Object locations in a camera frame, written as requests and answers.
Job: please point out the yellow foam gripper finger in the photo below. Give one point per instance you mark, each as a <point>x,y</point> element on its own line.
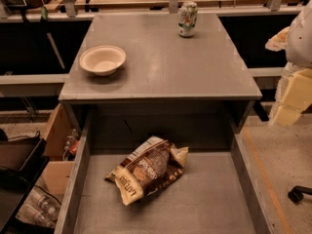
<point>293,95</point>

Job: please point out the brown chip bag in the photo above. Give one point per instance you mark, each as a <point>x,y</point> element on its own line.
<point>153,166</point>

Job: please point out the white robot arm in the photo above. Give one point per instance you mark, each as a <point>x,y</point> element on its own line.
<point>296,39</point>

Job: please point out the grey open drawer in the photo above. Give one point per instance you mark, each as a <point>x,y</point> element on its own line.
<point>219,191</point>

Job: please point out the grey cabinet counter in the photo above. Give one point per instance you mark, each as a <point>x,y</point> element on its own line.
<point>160,63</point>

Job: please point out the black chair caster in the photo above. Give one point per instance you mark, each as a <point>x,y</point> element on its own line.
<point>297,193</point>

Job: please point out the green white soda can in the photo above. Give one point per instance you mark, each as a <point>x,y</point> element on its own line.
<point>187,20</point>

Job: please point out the white paper bowl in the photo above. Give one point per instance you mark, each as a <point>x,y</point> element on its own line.
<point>102,60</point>

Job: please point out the cardboard box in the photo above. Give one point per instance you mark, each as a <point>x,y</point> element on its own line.
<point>57,172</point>

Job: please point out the plastic water bottles pack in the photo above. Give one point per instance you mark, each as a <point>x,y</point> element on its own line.
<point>40,208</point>

